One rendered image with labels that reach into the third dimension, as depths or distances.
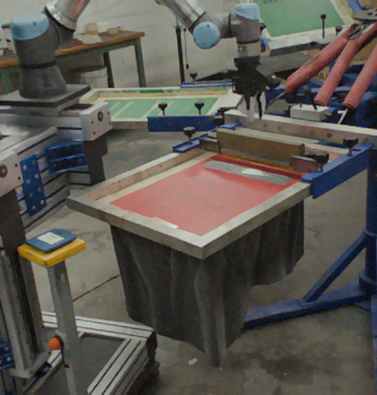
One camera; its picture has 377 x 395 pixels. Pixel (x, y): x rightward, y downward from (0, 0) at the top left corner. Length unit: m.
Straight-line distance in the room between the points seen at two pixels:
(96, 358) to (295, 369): 0.82
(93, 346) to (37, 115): 0.99
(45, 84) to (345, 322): 1.72
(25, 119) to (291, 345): 1.50
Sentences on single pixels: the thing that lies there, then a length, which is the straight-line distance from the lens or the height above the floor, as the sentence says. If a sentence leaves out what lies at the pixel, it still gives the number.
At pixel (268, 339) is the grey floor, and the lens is 2.86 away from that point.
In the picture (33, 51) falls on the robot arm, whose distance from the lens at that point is 2.05.
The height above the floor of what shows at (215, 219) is 0.95.
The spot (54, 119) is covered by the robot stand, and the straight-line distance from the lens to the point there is 2.06.
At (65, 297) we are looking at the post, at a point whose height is 0.79.
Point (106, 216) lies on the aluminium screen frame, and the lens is 1.80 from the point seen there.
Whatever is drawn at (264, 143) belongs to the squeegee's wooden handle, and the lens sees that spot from 2.06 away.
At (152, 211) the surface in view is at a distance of 1.84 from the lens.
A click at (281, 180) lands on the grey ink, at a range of 1.97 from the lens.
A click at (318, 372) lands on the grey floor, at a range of 2.70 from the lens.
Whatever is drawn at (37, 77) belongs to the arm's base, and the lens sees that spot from 2.06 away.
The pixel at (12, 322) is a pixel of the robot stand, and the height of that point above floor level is 0.56.
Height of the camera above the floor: 1.71
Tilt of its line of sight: 24 degrees down
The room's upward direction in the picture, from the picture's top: 6 degrees counter-clockwise
